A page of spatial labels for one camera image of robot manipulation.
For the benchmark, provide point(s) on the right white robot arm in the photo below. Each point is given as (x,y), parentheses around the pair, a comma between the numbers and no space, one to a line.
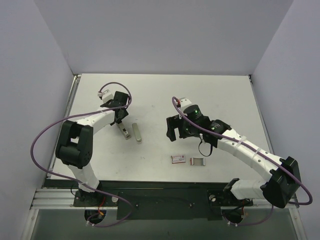
(280,175)

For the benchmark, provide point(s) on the olive green stapler cover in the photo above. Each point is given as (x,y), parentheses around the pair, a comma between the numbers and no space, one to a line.
(137,132)

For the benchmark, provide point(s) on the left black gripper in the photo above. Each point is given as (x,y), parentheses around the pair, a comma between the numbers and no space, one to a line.
(120,115)

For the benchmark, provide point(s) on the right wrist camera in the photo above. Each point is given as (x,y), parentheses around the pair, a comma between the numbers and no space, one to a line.
(184,103)

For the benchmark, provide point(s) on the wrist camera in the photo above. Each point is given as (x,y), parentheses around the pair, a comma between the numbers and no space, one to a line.
(184,103)
(105,95)

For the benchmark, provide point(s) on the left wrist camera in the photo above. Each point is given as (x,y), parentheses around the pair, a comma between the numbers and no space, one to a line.
(105,95)

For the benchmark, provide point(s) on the aluminium frame rail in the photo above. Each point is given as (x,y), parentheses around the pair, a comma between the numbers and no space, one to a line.
(52,199)

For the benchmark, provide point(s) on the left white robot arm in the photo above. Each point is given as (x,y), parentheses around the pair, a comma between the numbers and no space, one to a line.
(75,143)

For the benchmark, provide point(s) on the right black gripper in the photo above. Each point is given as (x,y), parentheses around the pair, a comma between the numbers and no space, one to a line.
(176,127)

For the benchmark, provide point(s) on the red white staple box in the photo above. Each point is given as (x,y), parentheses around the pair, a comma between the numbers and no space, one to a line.
(178,159)

